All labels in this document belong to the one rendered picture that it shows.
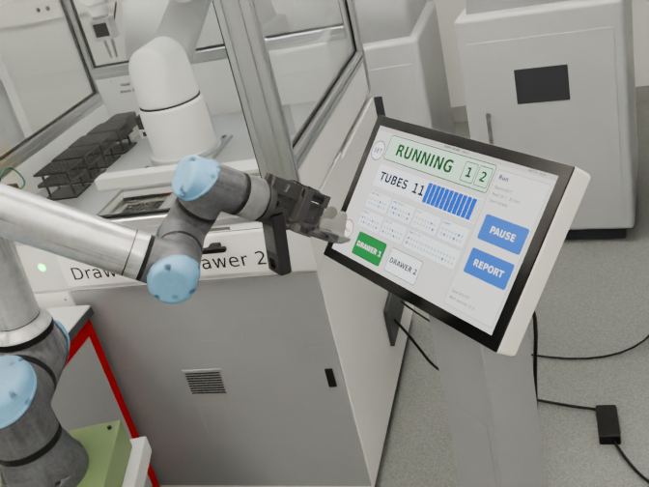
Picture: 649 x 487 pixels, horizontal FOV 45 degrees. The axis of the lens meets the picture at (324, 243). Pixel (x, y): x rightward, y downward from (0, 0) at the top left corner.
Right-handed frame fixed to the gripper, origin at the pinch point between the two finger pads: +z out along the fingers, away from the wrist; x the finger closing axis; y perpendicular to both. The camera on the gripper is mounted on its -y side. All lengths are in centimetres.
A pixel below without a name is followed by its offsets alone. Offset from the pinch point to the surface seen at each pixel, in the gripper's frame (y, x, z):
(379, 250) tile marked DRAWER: 0.8, -2.5, 7.0
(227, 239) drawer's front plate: -13, 50, 5
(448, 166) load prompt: 19.9, -11.8, 7.0
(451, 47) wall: 106, 256, 216
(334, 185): 8, 57, 34
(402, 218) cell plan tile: 8.1, -5.3, 7.0
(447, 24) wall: 117, 256, 206
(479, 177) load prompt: 19.8, -20.0, 7.0
